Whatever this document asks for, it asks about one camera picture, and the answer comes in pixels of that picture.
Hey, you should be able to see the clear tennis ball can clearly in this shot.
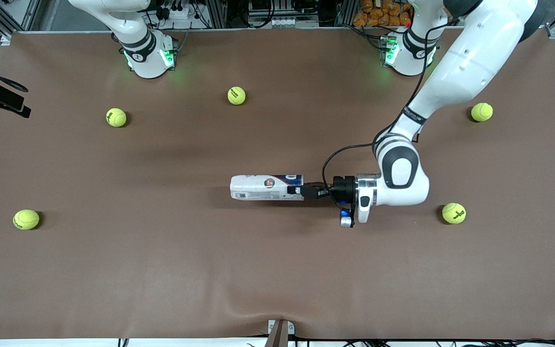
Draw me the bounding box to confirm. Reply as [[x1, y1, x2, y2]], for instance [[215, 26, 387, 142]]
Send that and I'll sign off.
[[230, 174, 304, 201]]

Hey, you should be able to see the yellow tennis ball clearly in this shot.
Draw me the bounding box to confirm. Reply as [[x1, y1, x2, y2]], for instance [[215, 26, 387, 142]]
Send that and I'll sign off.
[[106, 107, 128, 128], [442, 202, 467, 225], [471, 102, 494, 122], [13, 209, 40, 231], [227, 86, 247, 106]]

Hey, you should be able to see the control box with green light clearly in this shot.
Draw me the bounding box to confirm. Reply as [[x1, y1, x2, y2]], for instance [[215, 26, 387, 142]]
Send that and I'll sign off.
[[159, 36, 178, 69], [380, 35, 400, 67]]

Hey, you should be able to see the brown table mat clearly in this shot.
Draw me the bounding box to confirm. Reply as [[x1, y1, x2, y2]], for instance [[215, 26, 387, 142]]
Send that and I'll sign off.
[[0, 27, 555, 340]]

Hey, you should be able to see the white power strip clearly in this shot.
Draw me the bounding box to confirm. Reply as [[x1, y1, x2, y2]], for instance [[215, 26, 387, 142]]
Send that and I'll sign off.
[[249, 16, 319, 28]]

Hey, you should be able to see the bag of orange objects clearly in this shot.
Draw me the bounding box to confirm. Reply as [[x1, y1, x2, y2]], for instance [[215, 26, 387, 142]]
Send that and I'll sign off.
[[353, 0, 412, 28]]

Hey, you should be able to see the white plug socket strip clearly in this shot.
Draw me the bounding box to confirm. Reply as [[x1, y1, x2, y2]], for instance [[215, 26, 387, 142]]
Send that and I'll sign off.
[[155, 0, 202, 21]]

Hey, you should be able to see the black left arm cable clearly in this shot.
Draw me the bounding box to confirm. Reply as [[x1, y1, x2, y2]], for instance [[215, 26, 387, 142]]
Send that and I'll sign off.
[[322, 19, 454, 193]]

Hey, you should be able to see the metal table clamp bracket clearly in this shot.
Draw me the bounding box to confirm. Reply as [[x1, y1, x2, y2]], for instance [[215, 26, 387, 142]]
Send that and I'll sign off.
[[267, 319, 295, 347]]

